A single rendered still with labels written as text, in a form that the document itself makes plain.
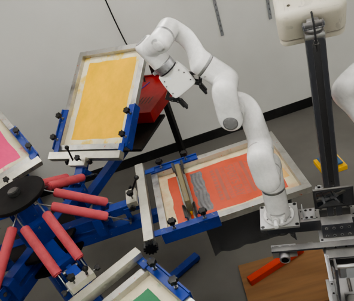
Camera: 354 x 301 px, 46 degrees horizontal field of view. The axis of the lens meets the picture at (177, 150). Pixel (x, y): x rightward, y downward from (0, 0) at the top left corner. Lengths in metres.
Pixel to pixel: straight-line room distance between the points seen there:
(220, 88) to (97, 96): 1.72
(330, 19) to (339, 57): 3.27
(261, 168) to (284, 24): 0.49
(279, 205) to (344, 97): 0.50
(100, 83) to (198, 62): 1.69
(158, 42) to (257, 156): 0.51
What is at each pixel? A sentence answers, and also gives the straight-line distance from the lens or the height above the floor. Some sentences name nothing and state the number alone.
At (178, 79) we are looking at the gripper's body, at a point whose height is 1.83.
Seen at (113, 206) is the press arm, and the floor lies 1.04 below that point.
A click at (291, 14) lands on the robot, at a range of 1.37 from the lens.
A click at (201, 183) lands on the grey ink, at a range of 2.37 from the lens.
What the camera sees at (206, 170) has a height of 0.96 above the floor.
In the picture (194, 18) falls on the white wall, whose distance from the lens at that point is 4.01.
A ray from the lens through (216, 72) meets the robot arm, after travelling 1.40.
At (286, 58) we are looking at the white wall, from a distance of 4.41.
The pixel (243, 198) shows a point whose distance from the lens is 2.21.
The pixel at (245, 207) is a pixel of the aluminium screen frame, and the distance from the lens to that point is 2.10.
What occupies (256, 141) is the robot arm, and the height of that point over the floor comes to 1.56.
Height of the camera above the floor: 2.40
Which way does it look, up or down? 32 degrees down
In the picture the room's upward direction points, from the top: 20 degrees counter-clockwise
